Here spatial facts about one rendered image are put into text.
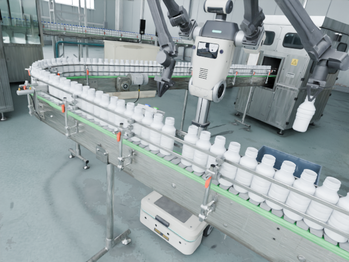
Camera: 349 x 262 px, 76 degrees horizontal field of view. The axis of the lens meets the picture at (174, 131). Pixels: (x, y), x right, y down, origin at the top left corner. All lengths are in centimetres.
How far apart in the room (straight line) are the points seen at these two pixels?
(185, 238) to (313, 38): 139
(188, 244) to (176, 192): 83
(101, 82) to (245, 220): 204
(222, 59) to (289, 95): 312
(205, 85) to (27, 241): 168
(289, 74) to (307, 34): 341
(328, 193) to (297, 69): 371
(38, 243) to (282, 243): 166
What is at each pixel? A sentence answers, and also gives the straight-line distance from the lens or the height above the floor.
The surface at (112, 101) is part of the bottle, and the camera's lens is 116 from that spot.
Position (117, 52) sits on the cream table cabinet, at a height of 100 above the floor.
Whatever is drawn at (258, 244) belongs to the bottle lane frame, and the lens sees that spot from 91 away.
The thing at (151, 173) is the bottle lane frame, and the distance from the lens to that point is 103.
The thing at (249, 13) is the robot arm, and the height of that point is 162.
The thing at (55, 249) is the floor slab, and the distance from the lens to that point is 198.
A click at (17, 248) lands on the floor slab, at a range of 206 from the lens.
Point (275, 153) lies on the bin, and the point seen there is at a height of 93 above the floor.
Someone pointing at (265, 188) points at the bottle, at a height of 106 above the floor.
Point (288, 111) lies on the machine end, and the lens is 447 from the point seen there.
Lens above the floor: 149
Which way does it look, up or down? 23 degrees down
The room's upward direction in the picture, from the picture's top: 8 degrees clockwise
